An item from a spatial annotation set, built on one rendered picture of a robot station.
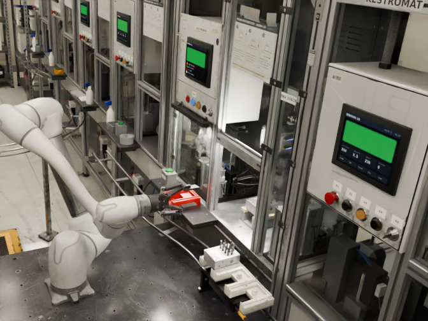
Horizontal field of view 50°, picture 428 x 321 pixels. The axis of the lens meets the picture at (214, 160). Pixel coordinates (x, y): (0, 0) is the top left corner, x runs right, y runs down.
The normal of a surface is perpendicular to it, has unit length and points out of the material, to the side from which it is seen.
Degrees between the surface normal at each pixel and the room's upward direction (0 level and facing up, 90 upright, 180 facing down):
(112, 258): 0
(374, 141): 90
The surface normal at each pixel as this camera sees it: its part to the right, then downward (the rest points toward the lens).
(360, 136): -0.87, 0.12
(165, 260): 0.08, -0.92
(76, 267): 0.63, 0.32
